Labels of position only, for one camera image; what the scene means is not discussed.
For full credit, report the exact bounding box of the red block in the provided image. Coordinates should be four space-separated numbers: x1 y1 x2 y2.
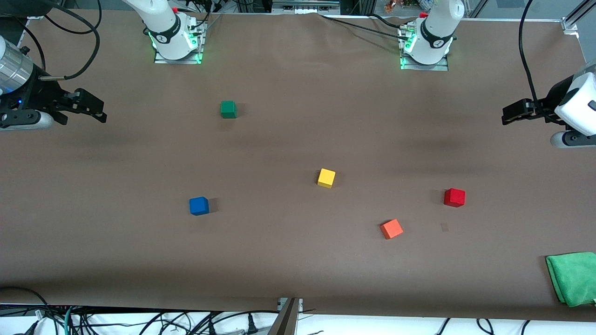
444 188 466 208

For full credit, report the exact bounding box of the orange block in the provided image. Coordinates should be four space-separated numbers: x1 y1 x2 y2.
380 219 404 240

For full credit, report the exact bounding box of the green cloth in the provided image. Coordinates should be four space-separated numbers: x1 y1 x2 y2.
546 252 596 308

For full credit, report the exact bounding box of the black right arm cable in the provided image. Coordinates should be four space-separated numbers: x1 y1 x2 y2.
19 0 102 82

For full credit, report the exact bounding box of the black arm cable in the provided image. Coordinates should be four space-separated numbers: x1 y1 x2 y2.
519 0 543 105
19 0 102 82

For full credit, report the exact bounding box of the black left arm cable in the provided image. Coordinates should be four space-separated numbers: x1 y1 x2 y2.
519 0 543 105

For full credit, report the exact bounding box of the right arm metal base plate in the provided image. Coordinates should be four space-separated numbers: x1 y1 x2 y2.
154 21 206 65

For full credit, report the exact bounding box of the thin black cable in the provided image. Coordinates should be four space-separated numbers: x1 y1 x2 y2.
319 14 406 40

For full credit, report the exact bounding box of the aluminium post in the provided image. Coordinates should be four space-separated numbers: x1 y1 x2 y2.
268 298 304 335

